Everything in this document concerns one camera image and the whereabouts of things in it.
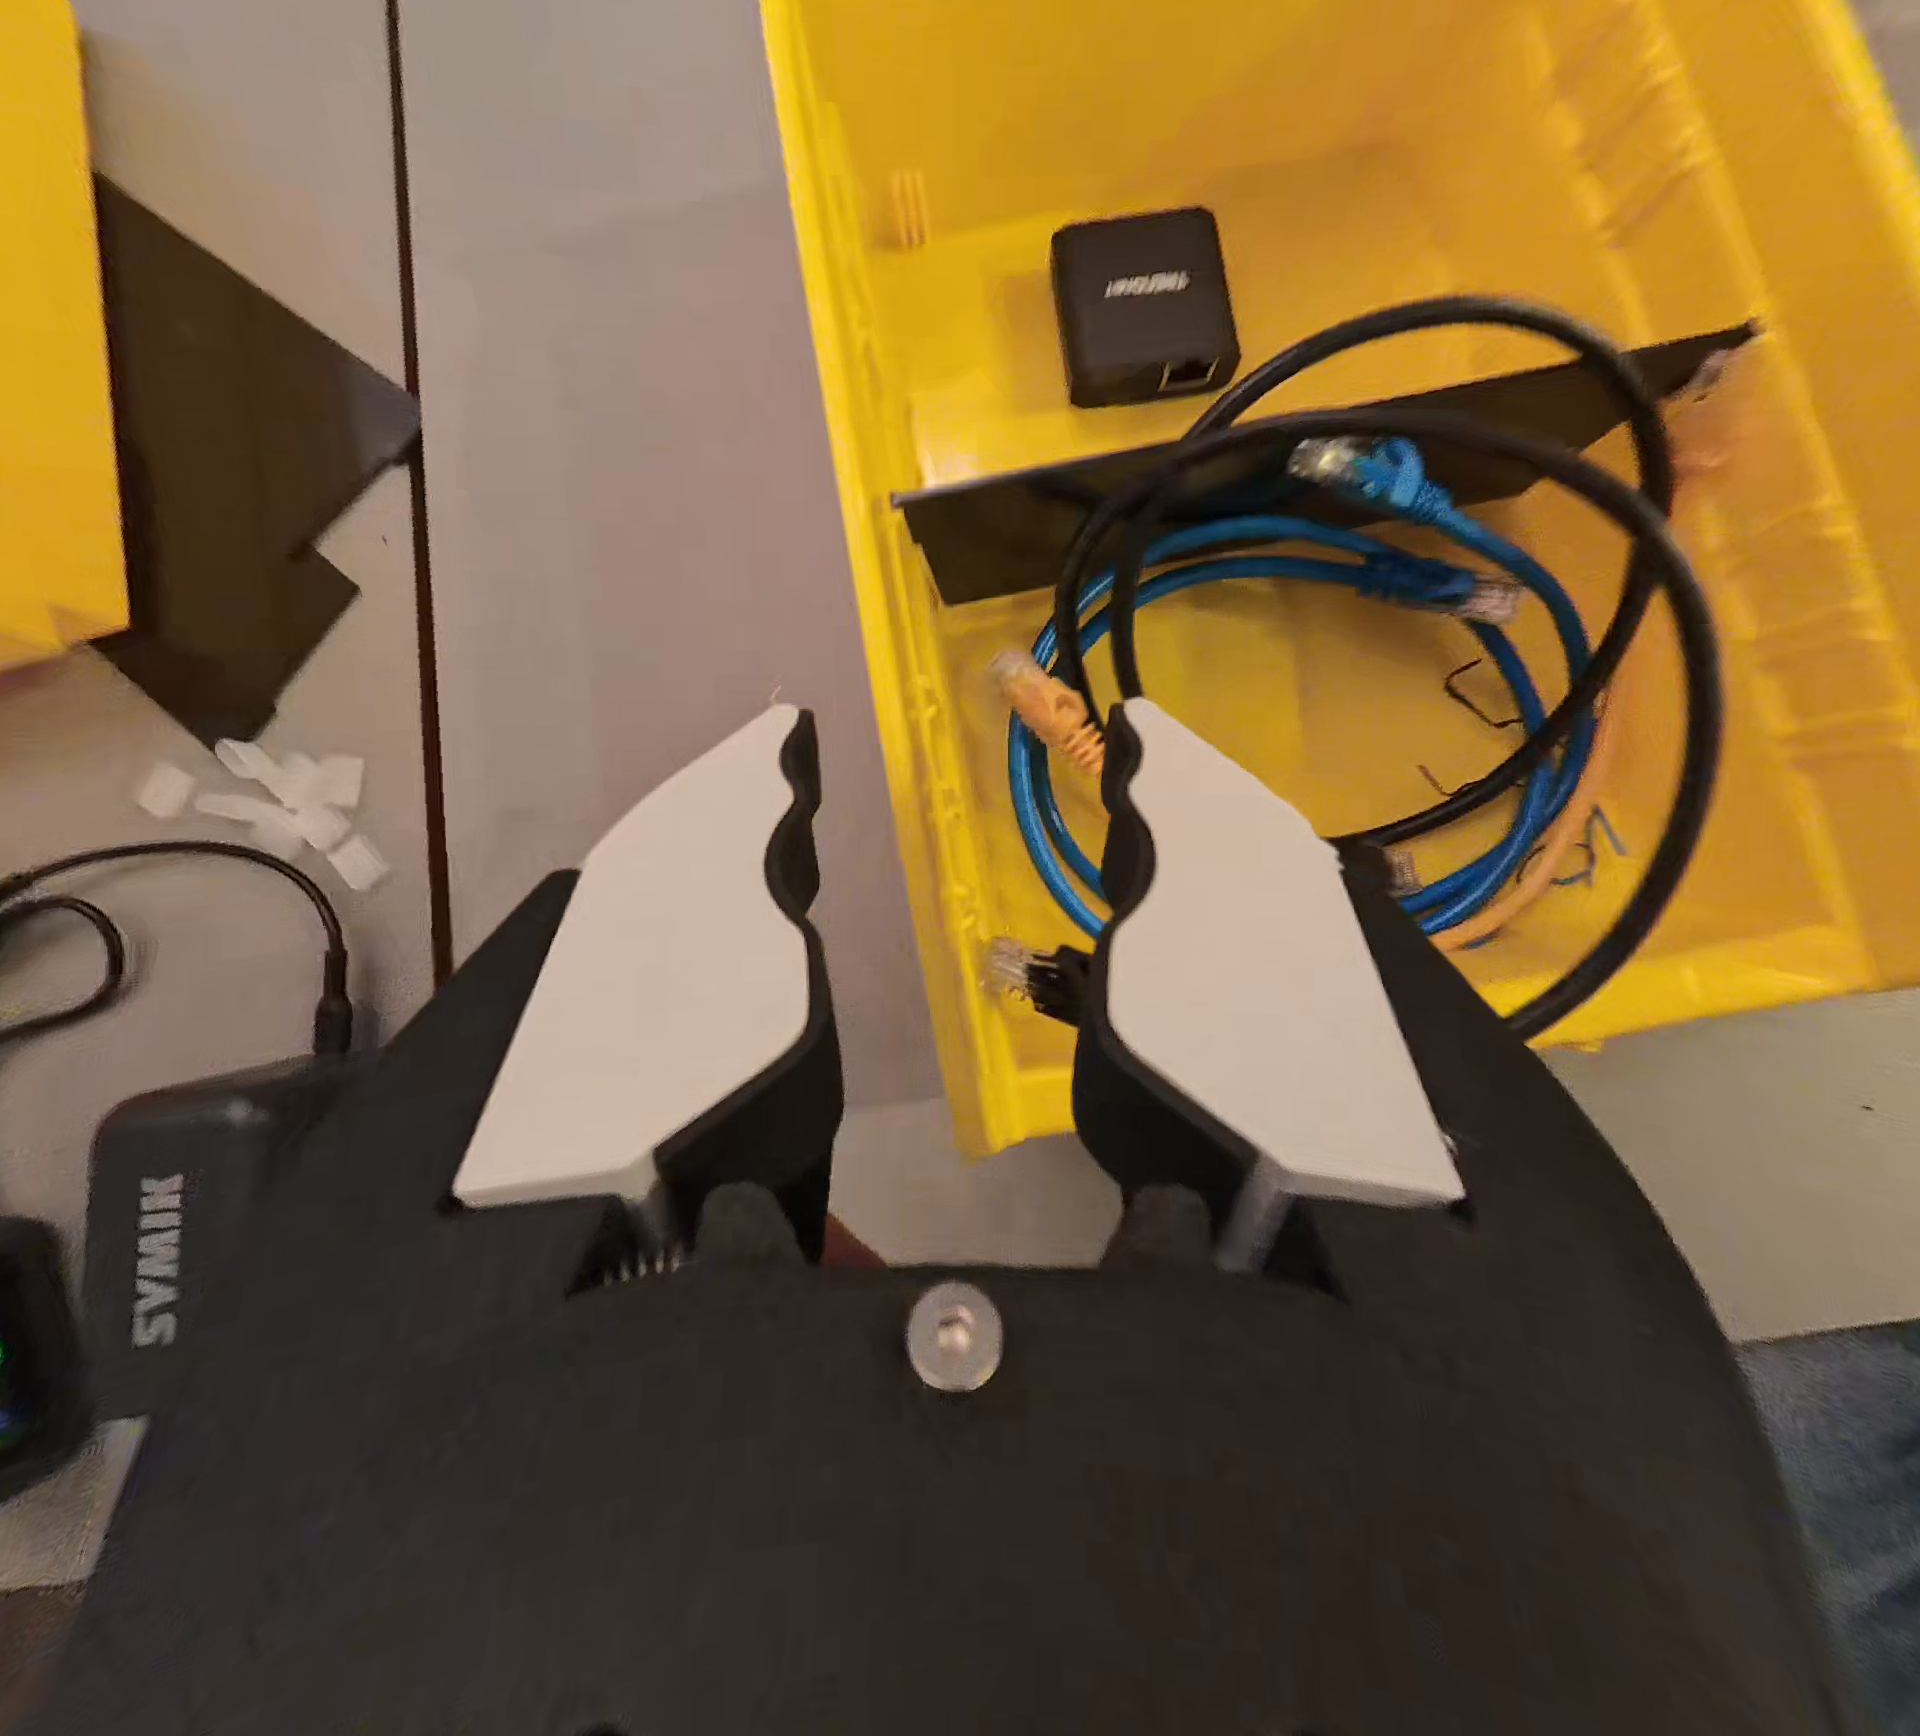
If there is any black battery pack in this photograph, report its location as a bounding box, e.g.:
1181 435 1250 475
86 1060 398 1431

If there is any pile of white plastic clips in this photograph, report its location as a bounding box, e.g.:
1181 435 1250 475
136 738 396 892

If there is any black network switch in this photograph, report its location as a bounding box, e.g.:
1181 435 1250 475
1049 206 1241 411

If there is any black ethernet cable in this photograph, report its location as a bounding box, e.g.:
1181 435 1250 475
982 295 1723 1047

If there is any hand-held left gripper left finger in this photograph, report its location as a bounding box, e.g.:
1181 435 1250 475
447 703 845 1228

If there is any orange ethernet cable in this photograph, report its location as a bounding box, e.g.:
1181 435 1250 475
987 654 1636 954

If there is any blue ethernet cable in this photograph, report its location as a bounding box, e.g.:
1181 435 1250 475
1009 433 1590 948

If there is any yellow plastic bin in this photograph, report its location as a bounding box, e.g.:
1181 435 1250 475
0 0 132 673
736 0 1920 1159

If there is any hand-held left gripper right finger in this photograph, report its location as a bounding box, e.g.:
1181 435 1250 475
1074 698 1470 1265

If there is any black device with lit display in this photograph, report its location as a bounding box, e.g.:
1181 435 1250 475
0 1219 80 1495

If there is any thin black power cable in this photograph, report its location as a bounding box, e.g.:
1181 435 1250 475
0 845 361 1055

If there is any black bin divider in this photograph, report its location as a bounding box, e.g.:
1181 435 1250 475
91 174 425 744
893 323 1764 608

